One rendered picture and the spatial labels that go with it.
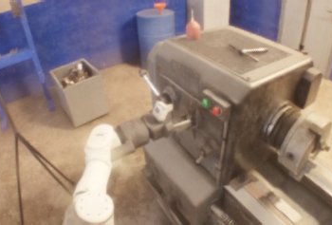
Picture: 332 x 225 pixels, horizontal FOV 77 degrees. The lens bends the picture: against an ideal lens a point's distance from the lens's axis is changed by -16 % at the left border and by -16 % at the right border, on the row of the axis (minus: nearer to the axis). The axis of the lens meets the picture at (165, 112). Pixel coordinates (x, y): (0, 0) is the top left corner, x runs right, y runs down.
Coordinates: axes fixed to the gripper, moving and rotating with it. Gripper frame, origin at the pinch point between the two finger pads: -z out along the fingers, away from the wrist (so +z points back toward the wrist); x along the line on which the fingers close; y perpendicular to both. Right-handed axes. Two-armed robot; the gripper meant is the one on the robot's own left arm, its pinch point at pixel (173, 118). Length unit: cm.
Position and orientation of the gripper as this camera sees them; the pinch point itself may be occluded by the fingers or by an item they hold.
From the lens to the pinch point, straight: 79.0
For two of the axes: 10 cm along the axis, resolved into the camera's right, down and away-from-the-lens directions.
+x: 5.2, 4.8, -7.0
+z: -8.5, 3.5, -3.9
